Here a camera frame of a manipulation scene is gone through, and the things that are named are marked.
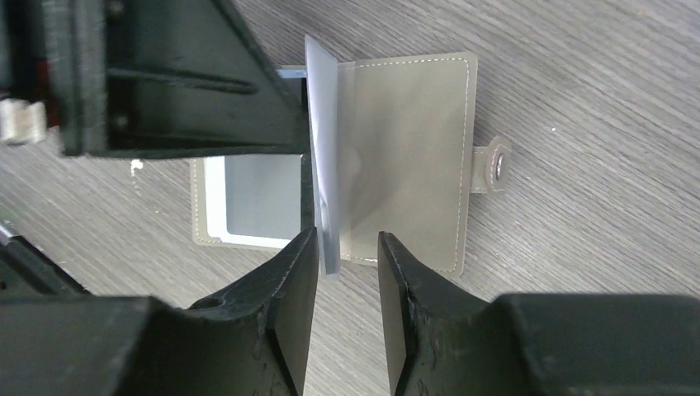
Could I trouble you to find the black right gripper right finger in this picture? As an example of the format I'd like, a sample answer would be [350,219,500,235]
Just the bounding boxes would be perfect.
[377,232,699,395]

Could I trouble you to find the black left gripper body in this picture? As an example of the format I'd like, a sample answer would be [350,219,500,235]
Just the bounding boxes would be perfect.
[1,1,110,158]

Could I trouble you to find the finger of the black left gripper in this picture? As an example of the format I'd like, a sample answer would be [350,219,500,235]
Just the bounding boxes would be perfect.
[57,0,313,161]

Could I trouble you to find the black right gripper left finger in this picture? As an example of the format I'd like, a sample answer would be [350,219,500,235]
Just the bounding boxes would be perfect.
[1,228,319,395]

